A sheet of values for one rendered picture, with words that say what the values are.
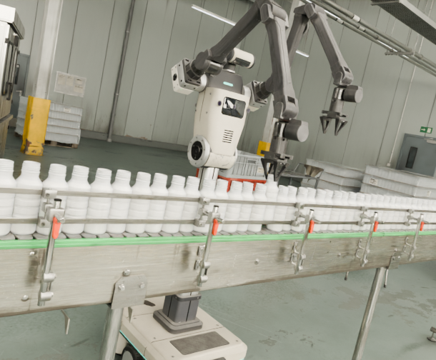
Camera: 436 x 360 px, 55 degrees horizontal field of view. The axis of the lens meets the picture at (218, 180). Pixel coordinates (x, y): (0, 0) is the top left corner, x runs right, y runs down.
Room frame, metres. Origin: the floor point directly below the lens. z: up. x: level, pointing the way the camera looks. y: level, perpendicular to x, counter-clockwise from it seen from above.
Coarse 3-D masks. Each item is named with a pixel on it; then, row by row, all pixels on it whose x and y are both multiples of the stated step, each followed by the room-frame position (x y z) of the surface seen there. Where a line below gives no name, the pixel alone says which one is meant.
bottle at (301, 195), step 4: (300, 188) 1.57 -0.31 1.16; (304, 188) 1.59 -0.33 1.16; (300, 192) 1.57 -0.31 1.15; (304, 192) 1.56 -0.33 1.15; (296, 196) 1.57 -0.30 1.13; (300, 196) 1.56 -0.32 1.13; (304, 196) 1.56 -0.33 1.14; (300, 200) 1.55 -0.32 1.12; (304, 200) 1.56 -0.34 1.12; (296, 208) 1.55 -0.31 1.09; (304, 208) 1.56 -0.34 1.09; (304, 212) 1.56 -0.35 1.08; (300, 220) 1.55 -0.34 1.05; (300, 224) 1.55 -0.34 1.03; (292, 228) 1.55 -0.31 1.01; (296, 228) 1.55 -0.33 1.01; (300, 228) 1.56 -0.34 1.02
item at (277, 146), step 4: (272, 136) 1.47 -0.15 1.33; (272, 140) 1.46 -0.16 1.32; (276, 140) 1.45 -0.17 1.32; (280, 140) 1.45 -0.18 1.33; (284, 140) 1.45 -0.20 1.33; (272, 144) 1.46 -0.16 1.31; (276, 144) 1.45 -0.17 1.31; (280, 144) 1.45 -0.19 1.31; (284, 144) 1.46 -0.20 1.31; (272, 148) 1.46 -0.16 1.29; (276, 148) 1.45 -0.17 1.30; (280, 148) 1.45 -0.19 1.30; (284, 148) 1.46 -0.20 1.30; (260, 152) 1.49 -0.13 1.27; (264, 152) 1.48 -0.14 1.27; (268, 152) 1.46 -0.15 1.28; (272, 152) 1.45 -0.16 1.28; (276, 152) 1.45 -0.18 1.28; (280, 152) 1.45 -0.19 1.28; (284, 152) 1.46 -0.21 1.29; (280, 156) 1.42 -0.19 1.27; (288, 156) 1.44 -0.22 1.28; (292, 156) 1.46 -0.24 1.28
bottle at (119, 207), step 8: (120, 176) 1.07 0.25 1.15; (128, 176) 1.08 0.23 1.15; (112, 184) 1.08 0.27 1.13; (120, 184) 1.07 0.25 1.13; (128, 184) 1.08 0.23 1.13; (120, 192) 1.06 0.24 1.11; (128, 192) 1.07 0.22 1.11; (112, 200) 1.06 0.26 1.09; (120, 200) 1.06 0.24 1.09; (128, 200) 1.08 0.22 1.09; (112, 208) 1.06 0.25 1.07; (120, 208) 1.06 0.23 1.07; (128, 208) 1.08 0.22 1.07; (112, 216) 1.06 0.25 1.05; (120, 216) 1.06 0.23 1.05; (112, 224) 1.06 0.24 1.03; (120, 224) 1.07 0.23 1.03; (112, 232) 1.06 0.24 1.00; (120, 232) 1.07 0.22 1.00
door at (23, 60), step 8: (24, 56) 11.92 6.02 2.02; (16, 64) 11.80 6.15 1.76; (24, 64) 11.94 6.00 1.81; (16, 72) 11.82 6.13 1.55; (24, 72) 11.96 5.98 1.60; (16, 80) 11.84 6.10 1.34; (24, 80) 11.99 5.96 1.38; (16, 88) 11.86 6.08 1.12; (24, 88) 11.98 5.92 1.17; (16, 96) 11.88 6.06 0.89; (16, 104) 11.90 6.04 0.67; (16, 112) 11.92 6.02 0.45; (16, 120) 11.94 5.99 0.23
